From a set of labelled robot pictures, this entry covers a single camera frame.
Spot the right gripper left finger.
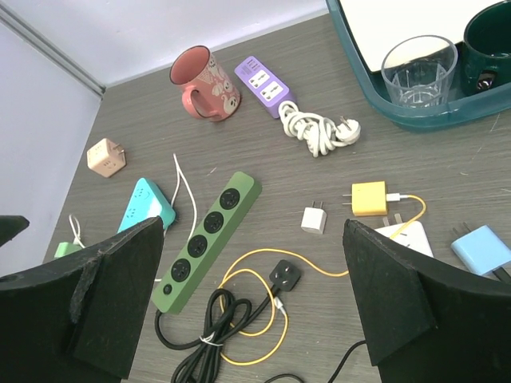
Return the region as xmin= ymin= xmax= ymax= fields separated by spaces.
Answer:
xmin=1 ymin=217 xmax=164 ymax=382

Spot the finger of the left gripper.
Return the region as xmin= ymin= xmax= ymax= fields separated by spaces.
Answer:
xmin=0 ymin=215 xmax=30 ymax=247

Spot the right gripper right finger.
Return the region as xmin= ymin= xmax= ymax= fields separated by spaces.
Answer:
xmin=343 ymin=219 xmax=510 ymax=382

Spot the green small charger plug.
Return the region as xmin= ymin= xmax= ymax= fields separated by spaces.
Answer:
xmin=53 ymin=242 xmax=81 ymax=259

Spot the white cube adapter plug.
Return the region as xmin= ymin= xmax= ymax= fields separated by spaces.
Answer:
xmin=375 ymin=213 xmax=434 ymax=258

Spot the blue charger plug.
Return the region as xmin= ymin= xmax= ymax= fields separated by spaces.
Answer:
xmin=450 ymin=224 xmax=510 ymax=284

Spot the pink cube socket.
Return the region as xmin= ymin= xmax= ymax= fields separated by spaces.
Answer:
xmin=86 ymin=138 xmax=127 ymax=178

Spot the teal triangular base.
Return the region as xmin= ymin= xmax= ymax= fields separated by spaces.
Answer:
xmin=117 ymin=177 xmax=176 ymax=233

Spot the yellow charger plug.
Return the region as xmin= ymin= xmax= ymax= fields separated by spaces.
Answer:
xmin=343 ymin=181 xmax=410 ymax=217

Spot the green power strip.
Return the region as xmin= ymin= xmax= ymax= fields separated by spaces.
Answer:
xmin=151 ymin=172 xmax=263 ymax=314

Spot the small white usb charger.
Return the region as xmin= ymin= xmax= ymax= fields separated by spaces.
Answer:
xmin=300 ymin=201 xmax=327 ymax=235

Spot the purple power strip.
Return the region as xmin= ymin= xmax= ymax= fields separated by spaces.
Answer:
xmin=235 ymin=56 xmax=296 ymax=119

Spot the black round plug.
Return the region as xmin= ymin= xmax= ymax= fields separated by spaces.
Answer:
xmin=269 ymin=259 xmax=302 ymax=292

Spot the teal plastic tray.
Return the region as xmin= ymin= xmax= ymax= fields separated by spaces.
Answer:
xmin=327 ymin=1 xmax=510 ymax=132

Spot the pink mug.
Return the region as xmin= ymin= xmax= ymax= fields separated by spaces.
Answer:
xmin=169 ymin=45 xmax=241 ymax=122

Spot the clear plastic cup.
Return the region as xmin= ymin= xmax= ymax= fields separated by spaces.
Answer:
xmin=381 ymin=35 xmax=458 ymax=108

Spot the dark green cup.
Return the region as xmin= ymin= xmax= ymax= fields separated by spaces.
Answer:
xmin=461 ymin=1 xmax=510 ymax=95

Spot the white thin cable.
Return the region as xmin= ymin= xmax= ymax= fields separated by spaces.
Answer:
xmin=67 ymin=152 xmax=199 ymax=250

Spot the yellow coiled cable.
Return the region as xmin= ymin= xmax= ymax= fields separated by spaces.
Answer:
xmin=217 ymin=194 xmax=427 ymax=366

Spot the black bundled cable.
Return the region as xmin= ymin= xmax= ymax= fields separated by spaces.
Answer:
xmin=153 ymin=286 xmax=280 ymax=383

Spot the white coiled cord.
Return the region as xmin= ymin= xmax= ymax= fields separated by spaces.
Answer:
xmin=277 ymin=99 xmax=362 ymax=159

